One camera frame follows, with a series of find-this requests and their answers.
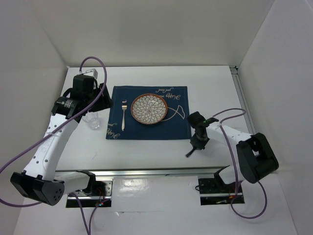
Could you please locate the aluminium side rail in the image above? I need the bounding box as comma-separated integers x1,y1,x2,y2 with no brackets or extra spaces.
229,65,269,173

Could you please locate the patterned ceramic plate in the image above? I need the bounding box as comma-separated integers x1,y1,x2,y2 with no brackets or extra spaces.
131,94,168,125

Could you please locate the aluminium front rail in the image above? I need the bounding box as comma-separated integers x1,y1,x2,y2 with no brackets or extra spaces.
55,166,269,178

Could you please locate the navy blue fish placemat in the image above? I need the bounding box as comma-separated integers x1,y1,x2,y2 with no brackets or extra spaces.
106,86,191,140

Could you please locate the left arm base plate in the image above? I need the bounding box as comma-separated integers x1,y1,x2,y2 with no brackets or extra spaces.
74,178,113,208

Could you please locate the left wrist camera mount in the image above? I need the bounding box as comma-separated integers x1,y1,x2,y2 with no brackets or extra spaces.
80,69,98,80

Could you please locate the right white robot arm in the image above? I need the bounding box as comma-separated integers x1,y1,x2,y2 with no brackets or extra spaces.
186,112,279,192

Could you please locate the silver table knife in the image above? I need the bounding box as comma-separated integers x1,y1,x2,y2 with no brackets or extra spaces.
185,147,197,158

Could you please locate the clear drinking glass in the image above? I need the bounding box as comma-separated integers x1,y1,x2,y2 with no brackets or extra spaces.
83,112,100,130

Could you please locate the silver fork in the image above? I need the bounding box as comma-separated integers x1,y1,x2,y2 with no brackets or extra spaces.
121,100,127,131

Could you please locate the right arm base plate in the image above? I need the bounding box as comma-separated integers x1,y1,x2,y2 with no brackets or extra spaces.
195,178,245,206

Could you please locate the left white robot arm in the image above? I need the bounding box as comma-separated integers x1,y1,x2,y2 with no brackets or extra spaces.
10,73,112,206

